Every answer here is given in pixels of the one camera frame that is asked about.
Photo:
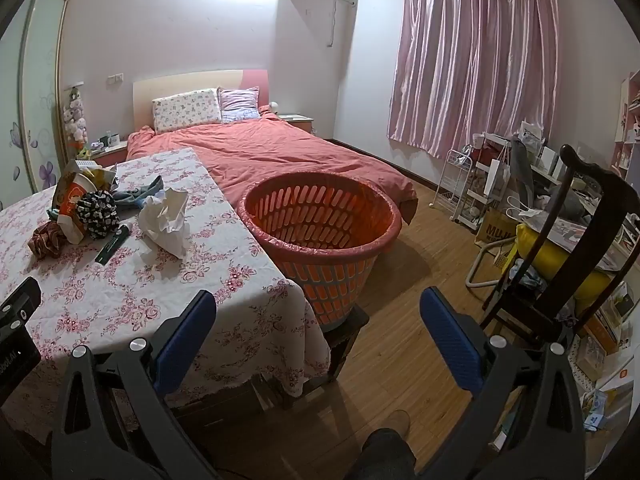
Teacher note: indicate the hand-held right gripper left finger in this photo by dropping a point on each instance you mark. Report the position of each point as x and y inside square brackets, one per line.
[185, 342]

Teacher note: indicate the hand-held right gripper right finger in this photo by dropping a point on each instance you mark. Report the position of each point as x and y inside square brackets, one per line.
[450, 342]

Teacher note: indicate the orange plastic laundry basket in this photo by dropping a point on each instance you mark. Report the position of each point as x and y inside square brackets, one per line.
[310, 280]

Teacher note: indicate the pink floral tablecloth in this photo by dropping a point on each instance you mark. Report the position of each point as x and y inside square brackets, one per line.
[125, 300]

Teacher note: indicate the dark wooden stool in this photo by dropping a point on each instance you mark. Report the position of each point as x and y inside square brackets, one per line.
[345, 342]

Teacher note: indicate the brown red scrunchie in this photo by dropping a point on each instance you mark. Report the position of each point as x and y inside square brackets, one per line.
[47, 242]

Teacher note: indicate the yellow paper bag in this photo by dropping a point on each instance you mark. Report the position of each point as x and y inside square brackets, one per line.
[492, 232]

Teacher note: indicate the dark green tube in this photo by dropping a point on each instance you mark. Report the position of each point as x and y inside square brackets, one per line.
[111, 246]

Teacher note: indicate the crumpled white tissue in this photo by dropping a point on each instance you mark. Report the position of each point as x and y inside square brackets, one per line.
[162, 215]

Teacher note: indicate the person's leg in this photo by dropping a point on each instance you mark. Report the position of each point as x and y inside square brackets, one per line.
[382, 455]

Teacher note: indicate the yellow cushion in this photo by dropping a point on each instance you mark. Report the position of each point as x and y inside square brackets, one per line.
[555, 260]

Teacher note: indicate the black white dotted scrunchie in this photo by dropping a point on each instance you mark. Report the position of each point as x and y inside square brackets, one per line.
[97, 212]

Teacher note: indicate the orange snack bag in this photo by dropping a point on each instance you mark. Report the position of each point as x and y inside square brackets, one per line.
[74, 195]

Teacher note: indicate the pink nightstand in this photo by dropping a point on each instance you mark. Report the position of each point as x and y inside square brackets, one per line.
[297, 122]
[112, 152]

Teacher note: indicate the dark wooden chair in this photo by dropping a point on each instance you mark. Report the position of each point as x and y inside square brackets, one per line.
[590, 195]

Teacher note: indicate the yellow green plush toy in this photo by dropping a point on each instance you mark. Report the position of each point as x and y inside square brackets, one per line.
[83, 150]

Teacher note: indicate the white green mug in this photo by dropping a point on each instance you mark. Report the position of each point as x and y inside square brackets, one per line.
[112, 139]

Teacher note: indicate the bed with red duvet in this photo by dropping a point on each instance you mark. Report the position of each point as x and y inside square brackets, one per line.
[300, 152]

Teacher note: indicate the white floral pillow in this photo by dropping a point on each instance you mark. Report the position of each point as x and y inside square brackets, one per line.
[185, 110]

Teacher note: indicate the hanging plush toys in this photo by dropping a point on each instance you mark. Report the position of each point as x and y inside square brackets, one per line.
[76, 117]

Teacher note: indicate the pink striped pillow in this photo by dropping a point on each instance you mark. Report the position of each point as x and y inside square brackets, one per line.
[239, 102]

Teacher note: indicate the beige pink headboard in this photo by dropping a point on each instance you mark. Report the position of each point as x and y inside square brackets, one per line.
[190, 82]

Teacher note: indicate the wardrobe with purple flowers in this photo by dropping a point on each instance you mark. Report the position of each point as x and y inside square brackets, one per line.
[40, 85]

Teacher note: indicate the pink satin curtain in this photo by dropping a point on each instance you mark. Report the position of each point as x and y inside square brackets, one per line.
[475, 60]

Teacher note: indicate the white bookshelf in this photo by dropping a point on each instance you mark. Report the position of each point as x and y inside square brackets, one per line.
[629, 110]

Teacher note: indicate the white metal frame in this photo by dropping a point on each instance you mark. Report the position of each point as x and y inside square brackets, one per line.
[480, 265]

